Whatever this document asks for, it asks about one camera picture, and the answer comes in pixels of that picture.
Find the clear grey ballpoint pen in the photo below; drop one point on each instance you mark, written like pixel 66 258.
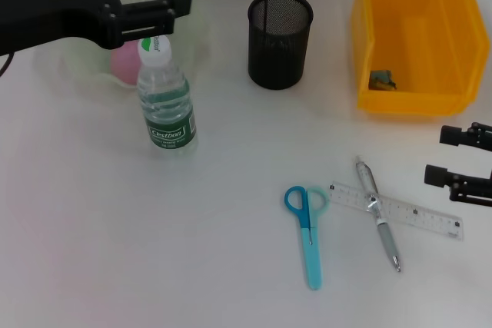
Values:
pixel 388 239

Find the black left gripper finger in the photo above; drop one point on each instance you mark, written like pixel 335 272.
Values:
pixel 153 17

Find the teal plastic wrapper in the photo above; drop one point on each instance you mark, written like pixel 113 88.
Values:
pixel 382 80

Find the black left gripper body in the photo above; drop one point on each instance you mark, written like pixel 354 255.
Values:
pixel 57 1

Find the black mesh pen holder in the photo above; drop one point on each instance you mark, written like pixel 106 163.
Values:
pixel 278 51

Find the yellow plastic bin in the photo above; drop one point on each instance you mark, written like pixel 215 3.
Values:
pixel 423 36

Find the pink peach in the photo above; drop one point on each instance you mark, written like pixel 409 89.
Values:
pixel 125 63

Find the clear green-label water bottle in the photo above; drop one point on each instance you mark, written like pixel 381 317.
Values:
pixel 169 113

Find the blue and teal scissors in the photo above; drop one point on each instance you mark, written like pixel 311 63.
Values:
pixel 313 259

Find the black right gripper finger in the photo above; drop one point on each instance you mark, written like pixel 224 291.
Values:
pixel 469 138
pixel 469 189

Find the clear plastic ruler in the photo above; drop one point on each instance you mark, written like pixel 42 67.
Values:
pixel 423 216

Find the green glass fruit bowl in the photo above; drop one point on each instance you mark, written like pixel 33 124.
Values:
pixel 192 36

